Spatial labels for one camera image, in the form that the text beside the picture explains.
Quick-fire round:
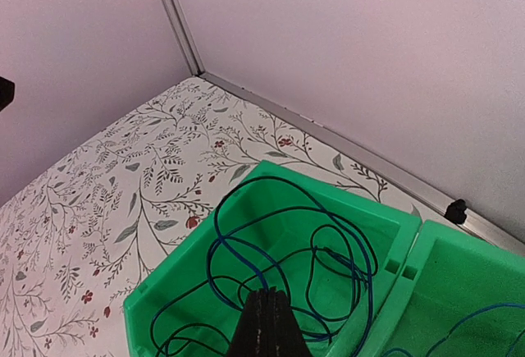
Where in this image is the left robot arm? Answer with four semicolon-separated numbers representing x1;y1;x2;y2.
0;77;16;111

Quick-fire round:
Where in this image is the floral table mat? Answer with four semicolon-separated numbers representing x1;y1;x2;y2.
1;78;424;356

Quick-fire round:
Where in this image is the green bin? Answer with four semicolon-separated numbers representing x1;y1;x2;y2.
124;161;422;356
360;221;524;356

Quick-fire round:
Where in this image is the small black clip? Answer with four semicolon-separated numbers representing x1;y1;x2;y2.
444;199;468;225

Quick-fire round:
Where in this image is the dark blue cable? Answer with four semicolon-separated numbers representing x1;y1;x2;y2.
149;174;378;357

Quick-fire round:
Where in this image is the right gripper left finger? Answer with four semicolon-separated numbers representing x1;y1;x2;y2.
227;289;267;357

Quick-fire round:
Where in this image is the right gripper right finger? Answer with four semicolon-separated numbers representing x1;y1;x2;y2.
265;289;310;356

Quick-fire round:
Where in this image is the left aluminium post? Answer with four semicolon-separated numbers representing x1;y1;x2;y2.
161;0;205;76

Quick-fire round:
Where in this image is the left green bin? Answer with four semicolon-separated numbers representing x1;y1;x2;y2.
124;161;422;356

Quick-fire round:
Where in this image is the middle green bin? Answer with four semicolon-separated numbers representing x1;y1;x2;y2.
360;221;524;356

